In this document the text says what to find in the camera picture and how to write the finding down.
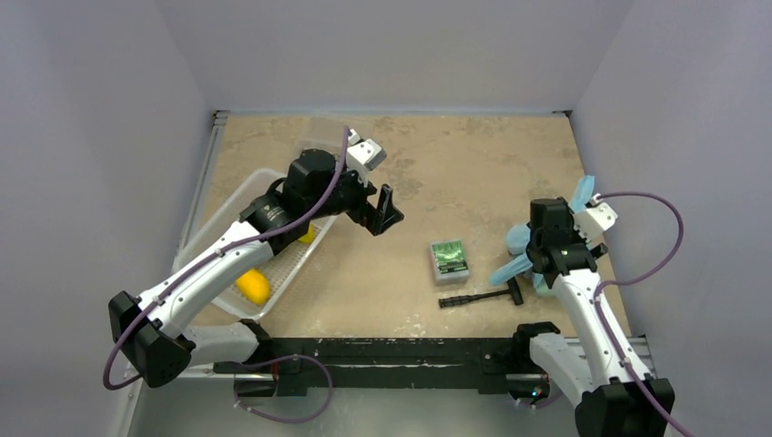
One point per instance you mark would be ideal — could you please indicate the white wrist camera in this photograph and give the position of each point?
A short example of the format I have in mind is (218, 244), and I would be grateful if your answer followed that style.
(363, 152)
(592, 222)

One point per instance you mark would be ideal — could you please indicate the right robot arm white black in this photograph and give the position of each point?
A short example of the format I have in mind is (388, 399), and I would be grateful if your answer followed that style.
(612, 390)

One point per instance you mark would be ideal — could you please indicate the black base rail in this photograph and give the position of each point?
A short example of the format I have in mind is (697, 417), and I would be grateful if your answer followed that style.
(489, 366)

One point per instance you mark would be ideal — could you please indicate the black T-handle tool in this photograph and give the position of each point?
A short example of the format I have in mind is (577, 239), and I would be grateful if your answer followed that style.
(512, 291)

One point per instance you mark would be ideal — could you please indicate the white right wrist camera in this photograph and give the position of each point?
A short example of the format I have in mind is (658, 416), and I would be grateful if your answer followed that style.
(592, 222)

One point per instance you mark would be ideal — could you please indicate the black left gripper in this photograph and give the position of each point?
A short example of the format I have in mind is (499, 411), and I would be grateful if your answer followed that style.
(376, 218)

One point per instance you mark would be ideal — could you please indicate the aluminium frame rail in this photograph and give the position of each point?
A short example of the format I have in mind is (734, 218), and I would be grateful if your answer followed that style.
(212, 144)

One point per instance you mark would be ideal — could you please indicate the yellow fake lemon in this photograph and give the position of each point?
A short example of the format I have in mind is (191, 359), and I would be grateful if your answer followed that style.
(254, 286)

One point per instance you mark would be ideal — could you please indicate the green circuit board box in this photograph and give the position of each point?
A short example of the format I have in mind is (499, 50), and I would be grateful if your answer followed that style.
(449, 261)

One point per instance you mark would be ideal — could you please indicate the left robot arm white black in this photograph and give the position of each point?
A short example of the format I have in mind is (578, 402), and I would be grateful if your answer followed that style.
(152, 330)

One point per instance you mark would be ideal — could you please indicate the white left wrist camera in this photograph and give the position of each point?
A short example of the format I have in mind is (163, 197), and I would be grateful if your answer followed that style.
(363, 152)

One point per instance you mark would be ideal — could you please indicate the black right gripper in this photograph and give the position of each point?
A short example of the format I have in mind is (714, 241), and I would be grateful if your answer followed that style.
(555, 265)

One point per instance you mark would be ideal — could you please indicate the white plastic basket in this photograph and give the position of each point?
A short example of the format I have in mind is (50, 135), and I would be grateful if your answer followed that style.
(279, 271)

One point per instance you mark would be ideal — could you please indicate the blue plastic bag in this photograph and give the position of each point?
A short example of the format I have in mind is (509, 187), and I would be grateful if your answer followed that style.
(518, 237)

